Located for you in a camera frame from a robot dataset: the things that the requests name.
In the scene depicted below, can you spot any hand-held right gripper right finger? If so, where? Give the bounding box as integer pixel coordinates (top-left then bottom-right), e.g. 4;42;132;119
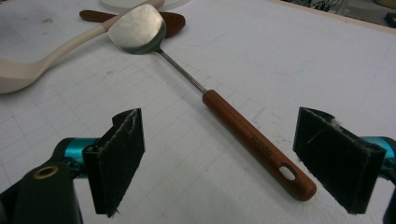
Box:
292;106;396;215

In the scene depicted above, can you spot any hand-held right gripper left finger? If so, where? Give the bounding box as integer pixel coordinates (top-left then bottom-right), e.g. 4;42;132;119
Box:
64;107;146;218

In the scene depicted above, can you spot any black spatula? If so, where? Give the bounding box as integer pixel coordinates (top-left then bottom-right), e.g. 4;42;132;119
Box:
107;3;318;203

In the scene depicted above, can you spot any beige wooden ladle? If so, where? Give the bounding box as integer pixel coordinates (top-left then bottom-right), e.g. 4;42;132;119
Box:
0;0;166;94

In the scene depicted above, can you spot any dark brown wooden rice spoon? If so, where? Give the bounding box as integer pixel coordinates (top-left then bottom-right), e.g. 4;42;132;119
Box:
78;9;187;39

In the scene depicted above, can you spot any white utensil stand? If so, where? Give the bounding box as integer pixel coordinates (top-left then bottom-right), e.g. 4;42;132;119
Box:
99;0;191;14

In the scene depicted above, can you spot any white grid foam mat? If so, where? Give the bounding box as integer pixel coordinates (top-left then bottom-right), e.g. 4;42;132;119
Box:
0;0;396;224

